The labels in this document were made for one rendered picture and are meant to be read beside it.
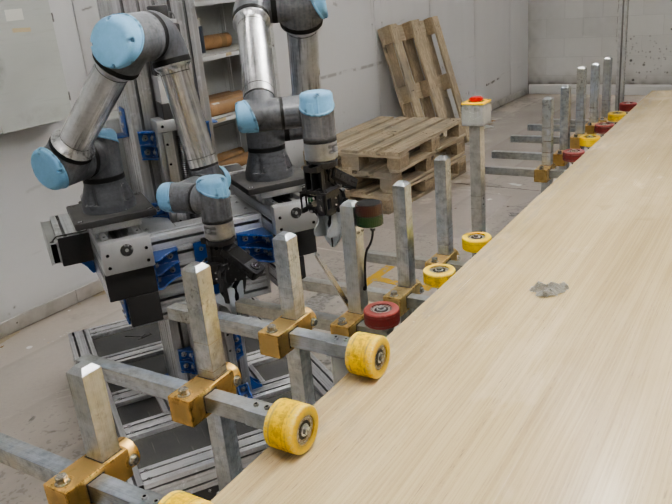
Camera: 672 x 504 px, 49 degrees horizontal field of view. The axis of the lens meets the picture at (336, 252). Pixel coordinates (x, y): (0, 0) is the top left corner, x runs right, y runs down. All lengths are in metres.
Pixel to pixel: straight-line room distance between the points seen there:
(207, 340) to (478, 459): 0.48
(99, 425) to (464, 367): 0.66
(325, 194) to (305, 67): 0.58
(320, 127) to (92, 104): 0.59
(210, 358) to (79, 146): 0.87
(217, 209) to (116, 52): 0.42
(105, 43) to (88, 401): 0.94
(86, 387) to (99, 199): 1.11
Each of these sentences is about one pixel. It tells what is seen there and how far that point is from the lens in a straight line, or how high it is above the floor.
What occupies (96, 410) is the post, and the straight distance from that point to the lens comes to 1.12.
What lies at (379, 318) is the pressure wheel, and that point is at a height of 0.90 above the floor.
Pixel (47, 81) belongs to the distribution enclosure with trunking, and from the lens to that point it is 3.93.
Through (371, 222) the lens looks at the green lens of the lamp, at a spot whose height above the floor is 1.10.
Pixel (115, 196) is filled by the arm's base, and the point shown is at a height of 1.08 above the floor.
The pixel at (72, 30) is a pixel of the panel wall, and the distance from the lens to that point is 4.31.
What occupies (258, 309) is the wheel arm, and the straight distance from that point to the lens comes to 1.82.
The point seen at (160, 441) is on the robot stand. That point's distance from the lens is 2.58.
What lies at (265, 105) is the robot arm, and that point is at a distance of 1.70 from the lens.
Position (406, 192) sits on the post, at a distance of 1.82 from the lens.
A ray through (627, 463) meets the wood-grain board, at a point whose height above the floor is 0.90.
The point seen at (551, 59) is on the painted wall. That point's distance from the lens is 9.75.
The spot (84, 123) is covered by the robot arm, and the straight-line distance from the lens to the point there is 1.93.
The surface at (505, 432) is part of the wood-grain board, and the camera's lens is 1.23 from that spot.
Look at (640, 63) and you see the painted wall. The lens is 9.46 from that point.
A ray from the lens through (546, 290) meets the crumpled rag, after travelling 1.68.
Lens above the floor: 1.60
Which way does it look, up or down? 21 degrees down
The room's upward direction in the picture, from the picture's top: 5 degrees counter-clockwise
